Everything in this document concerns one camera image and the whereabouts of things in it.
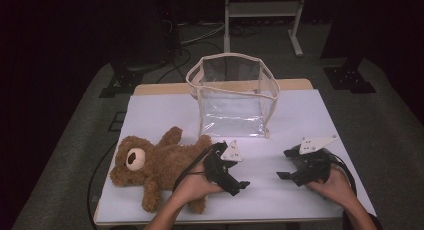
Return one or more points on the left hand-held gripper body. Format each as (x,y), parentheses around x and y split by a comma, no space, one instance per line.
(216,166)

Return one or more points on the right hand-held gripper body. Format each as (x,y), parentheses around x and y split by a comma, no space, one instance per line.
(313,163)

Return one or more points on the person's left hand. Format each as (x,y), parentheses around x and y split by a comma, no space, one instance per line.
(195,186)

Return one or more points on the person's right hand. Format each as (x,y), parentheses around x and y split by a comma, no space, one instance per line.
(336,188)

